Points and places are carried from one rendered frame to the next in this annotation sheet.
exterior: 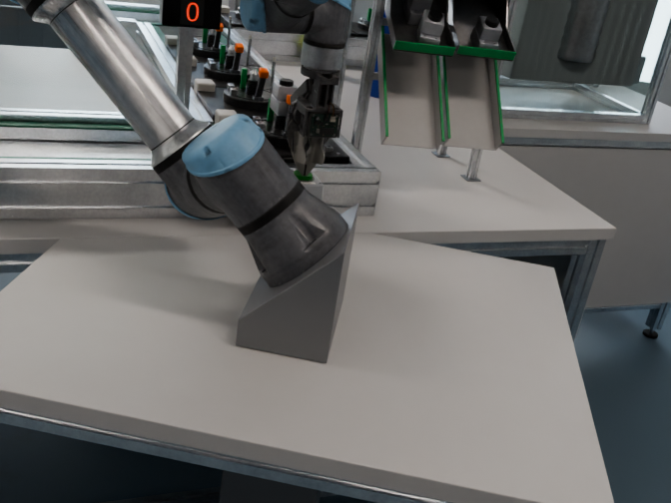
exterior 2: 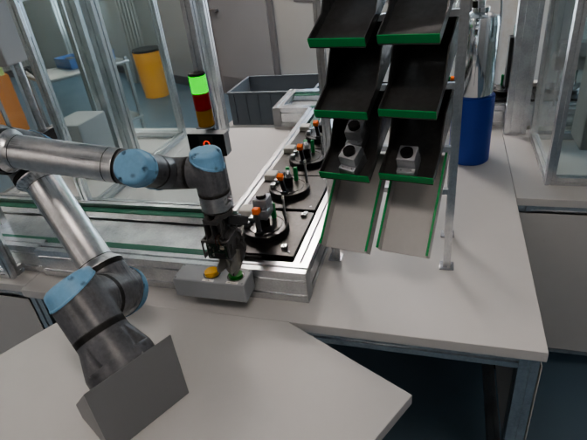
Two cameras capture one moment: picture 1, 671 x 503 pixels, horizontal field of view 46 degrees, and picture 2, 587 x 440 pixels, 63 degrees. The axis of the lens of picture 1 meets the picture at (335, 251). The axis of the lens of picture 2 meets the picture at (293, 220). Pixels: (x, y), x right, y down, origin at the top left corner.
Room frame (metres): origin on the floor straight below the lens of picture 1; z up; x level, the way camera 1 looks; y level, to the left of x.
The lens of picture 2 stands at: (0.79, -0.75, 1.73)
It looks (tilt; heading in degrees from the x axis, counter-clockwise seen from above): 31 degrees down; 43
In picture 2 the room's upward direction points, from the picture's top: 7 degrees counter-clockwise
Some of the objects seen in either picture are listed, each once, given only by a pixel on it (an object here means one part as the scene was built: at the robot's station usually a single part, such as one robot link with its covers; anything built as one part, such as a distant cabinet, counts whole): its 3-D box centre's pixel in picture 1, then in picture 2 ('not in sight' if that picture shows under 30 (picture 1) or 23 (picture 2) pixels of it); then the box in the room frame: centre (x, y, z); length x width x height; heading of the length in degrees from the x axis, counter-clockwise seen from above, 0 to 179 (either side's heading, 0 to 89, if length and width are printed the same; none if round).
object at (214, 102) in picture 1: (253, 84); (288, 180); (1.88, 0.26, 1.01); 0.24 x 0.24 x 0.13; 23
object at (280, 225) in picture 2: (281, 132); (265, 227); (1.65, 0.16, 0.98); 0.14 x 0.14 x 0.02
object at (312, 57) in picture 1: (324, 57); (217, 201); (1.43, 0.08, 1.20); 0.08 x 0.08 x 0.05
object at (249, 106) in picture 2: not in sight; (280, 99); (3.28, 1.54, 0.73); 0.62 x 0.42 x 0.23; 113
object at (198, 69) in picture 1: (231, 59); (306, 151); (2.11, 0.36, 1.01); 0.24 x 0.24 x 0.13; 23
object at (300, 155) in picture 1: (302, 155); (223, 264); (1.41, 0.09, 1.01); 0.06 x 0.03 x 0.09; 23
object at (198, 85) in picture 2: not in sight; (198, 84); (1.68, 0.38, 1.38); 0.05 x 0.05 x 0.05
